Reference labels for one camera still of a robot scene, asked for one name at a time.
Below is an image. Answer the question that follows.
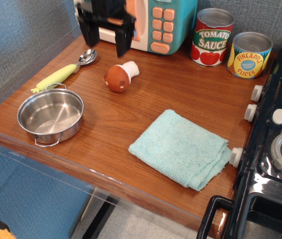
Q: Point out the teal toy microwave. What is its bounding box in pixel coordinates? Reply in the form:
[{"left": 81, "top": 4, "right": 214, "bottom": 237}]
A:
[{"left": 98, "top": 0, "right": 198, "bottom": 56}]

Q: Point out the white stove knob lower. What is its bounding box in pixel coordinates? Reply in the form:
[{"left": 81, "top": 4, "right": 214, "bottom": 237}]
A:
[{"left": 229, "top": 147, "right": 243, "bottom": 168}]

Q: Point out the spoon with green handle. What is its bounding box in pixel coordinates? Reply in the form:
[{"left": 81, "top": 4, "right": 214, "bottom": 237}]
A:
[{"left": 31, "top": 49, "right": 97, "bottom": 94}]

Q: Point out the light blue folded cloth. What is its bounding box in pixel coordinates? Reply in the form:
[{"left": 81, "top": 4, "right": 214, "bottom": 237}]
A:
[{"left": 129, "top": 110, "right": 231, "bottom": 191}]

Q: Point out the tomato sauce can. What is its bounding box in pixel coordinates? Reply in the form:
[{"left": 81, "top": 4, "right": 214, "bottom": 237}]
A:
[{"left": 190, "top": 8, "right": 235, "bottom": 66}]

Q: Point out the white stove knob upper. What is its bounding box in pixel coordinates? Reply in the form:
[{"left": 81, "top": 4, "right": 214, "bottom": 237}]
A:
[{"left": 251, "top": 85, "right": 263, "bottom": 103}]

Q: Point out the black toy stove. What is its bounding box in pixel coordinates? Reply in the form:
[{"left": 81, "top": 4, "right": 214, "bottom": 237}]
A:
[{"left": 197, "top": 48, "right": 282, "bottom": 239}]

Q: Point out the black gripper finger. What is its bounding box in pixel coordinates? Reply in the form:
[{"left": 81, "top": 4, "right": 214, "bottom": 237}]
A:
[
  {"left": 78, "top": 11, "right": 100, "bottom": 47},
  {"left": 115, "top": 23, "right": 134, "bottom": 57}
]

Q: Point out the pineapple slices can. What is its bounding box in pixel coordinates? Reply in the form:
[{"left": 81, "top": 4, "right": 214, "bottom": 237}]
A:
[{"left": 227, "top": 32, "right": 273, "bottom": 79}]

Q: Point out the brown white plush mushroom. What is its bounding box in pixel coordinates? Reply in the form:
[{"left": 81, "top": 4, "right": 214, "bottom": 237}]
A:
[{"left": 104, "top": 61, "right": 140, "bottom": 93}]

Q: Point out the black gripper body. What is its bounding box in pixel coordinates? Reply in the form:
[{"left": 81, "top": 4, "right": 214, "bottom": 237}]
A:
[{"left": 75, "top": 0, "right": 136, "bottom": 27}]

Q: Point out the white stove knob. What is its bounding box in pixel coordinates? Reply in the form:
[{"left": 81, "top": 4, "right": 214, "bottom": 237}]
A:
[
  {"left": 244, "top": 104, "right": 257, "bottom": 122},
  {"left": 251, "top": 85, "right": 263, "bottom": 103},
  {"left": 229, "top": 147, "right": 243, "bottom": 168}
]

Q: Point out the orange plush object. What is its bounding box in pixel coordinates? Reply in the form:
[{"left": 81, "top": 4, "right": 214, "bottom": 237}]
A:
[{"left": 0, "top": 229, "right": 16, "bottom": 239}]

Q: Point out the small steel pot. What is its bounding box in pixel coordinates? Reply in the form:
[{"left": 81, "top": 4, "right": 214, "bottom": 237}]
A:
[{"left": 17, "top": 84, "right": 84, "bottom": 148}]

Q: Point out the white stove knob middle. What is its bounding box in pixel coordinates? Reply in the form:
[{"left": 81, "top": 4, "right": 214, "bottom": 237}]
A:
[{"left": 244, "top": 104, "right": 257, "bottom": 122}]

